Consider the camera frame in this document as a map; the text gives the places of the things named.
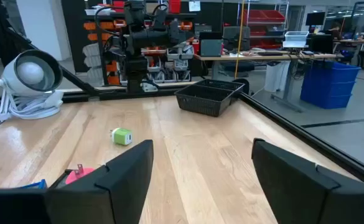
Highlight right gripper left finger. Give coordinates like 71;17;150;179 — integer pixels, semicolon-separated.
46;139;154;224

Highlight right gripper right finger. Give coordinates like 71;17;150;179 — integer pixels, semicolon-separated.
251;138;364;224

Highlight pink USB wall charger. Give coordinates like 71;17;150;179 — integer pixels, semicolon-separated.
65;164;95;185

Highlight green USB wall charger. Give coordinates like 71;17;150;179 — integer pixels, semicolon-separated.
110;127;133;146

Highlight blue card case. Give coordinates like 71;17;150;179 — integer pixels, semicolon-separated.
18;179;48;190

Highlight long office desk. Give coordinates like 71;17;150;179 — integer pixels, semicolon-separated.
194;51;344;113

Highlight black office chair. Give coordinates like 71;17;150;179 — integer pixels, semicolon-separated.
222;26;251;78

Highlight white power strip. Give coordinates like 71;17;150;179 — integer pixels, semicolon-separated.
141;82;159;93

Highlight stacked blue bins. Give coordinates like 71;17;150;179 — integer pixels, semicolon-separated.
299;60;362;110

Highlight white bag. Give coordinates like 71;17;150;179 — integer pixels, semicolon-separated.
264;60;291;93

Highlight black mesh plastic basket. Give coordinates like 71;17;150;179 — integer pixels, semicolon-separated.
195;78;246;102
174;84;236;118

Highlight white spot lamp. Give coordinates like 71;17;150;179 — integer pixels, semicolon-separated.
0;49;65;122

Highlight storage rack with bins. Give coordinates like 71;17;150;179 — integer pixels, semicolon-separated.
82;0;198;91

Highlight clear plastic box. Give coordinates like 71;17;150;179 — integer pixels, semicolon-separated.
282;30;310;49

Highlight person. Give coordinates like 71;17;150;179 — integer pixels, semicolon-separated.
327;21;346;41

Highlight dark desktop monitor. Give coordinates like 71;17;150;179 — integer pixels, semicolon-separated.
199;31;223;58

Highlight rack with red bins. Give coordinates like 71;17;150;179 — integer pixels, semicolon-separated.
242;8;287;50

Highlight yellow hanging cable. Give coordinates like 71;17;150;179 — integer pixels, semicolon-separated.
233;0;246;79

